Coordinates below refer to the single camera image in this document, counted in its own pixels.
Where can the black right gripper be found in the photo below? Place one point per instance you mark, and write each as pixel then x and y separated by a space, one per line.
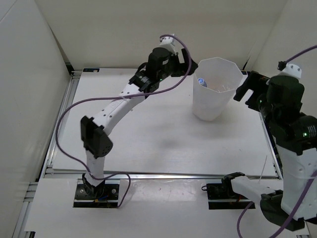
pixel 253 81

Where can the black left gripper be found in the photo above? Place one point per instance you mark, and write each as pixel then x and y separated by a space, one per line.
pixel 179 65

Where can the clear bottle blue label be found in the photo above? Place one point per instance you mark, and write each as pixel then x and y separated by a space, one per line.
pixel 202 82

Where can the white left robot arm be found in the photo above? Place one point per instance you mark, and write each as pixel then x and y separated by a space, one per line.
pixel 95 131

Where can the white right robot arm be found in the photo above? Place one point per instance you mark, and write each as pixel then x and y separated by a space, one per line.
pixel 296 203

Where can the white octagonal bin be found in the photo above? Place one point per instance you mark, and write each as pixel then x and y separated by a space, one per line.
pixel 223 78

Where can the blue corner label left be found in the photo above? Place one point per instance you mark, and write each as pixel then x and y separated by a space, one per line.
pixel 93 70

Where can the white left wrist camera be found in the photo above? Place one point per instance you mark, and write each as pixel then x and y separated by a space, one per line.
pixel 169 44

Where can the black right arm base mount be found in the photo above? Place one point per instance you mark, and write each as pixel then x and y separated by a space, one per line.
pixel 221 195

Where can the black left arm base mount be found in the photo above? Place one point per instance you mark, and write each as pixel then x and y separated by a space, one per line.
pixel 107 197

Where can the aluminium front table rail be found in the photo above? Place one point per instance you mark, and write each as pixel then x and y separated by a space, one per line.
pixel 51 173

